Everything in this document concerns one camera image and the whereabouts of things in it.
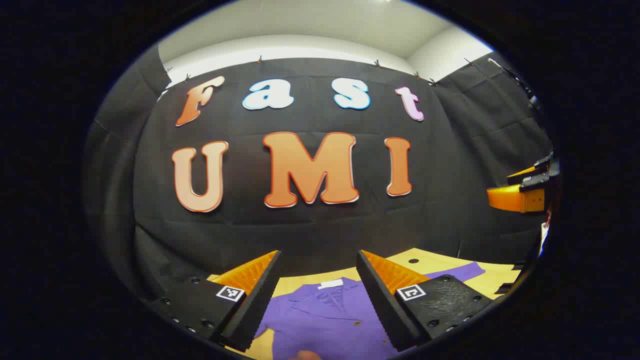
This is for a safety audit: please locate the purple jacket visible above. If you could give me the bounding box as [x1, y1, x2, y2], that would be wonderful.
[254, 261, 487, 360]

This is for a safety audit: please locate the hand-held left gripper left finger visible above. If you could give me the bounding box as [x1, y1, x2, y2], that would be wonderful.
[147, 249, 284, 353]

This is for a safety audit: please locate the black backdrop cloth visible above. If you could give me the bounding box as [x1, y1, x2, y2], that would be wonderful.
[82, 42, 558, 311]

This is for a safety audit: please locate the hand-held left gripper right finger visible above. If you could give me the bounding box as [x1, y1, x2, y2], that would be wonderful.
[355, 249, 496, 353]

